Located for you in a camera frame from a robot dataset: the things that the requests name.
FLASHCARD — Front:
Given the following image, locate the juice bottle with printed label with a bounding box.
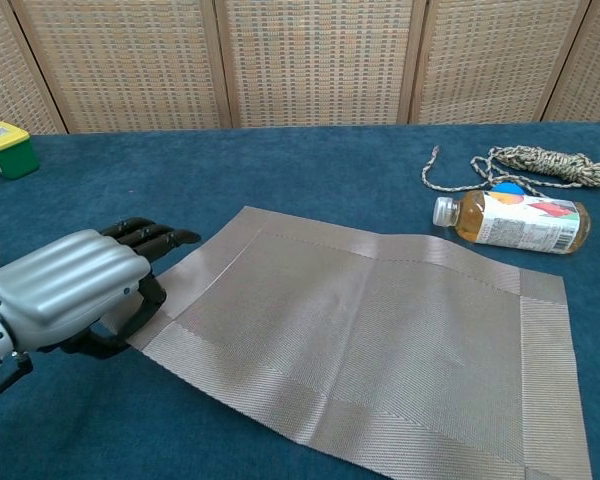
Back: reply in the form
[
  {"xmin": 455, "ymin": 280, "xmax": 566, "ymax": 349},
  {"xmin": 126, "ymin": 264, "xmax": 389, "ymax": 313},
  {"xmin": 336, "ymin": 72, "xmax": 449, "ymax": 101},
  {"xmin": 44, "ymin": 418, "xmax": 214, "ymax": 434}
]
[{"xmin": 432, "ymin": 189, "xmax": 592, "ymax": 256}]

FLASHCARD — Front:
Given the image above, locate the woven wood-frame folding screen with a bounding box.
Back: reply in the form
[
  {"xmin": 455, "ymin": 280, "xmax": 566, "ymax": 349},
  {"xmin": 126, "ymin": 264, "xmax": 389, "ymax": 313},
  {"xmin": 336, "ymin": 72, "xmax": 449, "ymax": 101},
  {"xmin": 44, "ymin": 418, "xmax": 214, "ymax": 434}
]
[{"xmin": 0, "ymin": 0, "xmax": 600, "ymax": 136}]

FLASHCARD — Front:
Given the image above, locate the green container with yellow lid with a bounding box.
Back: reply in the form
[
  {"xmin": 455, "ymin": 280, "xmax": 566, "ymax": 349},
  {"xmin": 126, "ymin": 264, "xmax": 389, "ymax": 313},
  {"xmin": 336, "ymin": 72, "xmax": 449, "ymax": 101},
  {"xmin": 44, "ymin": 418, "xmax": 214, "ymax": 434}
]
[{"xmin": 0, "ymin": 121, "xmax": 41, "ymax": 181}]

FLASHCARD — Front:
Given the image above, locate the braided beige rope bundle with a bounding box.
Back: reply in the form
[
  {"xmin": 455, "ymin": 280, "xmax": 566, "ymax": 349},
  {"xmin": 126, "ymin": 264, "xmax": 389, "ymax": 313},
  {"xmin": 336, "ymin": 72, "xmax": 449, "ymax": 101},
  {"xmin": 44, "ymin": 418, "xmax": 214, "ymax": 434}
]
[{"xmin": 420, "ymin": 144, "xmax": 600, "ymax": 200}]

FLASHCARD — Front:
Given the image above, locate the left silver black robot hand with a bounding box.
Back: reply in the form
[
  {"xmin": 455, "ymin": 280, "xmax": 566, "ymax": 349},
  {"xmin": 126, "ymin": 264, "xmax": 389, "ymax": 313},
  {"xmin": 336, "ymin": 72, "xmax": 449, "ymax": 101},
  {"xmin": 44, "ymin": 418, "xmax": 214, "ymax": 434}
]
[{"xmin": 0, "ymin": 216, "xmax": 202, "ymax": 360}]

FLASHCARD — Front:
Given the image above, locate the gray woven placemat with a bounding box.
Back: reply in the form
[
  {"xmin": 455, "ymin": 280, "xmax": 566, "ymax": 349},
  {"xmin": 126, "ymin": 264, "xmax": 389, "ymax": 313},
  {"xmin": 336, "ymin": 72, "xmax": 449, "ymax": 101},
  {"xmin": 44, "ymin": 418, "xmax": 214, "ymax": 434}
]
[{"xmin": 102, "ymin": 205, "xmax": 594, "ymax": 480}]

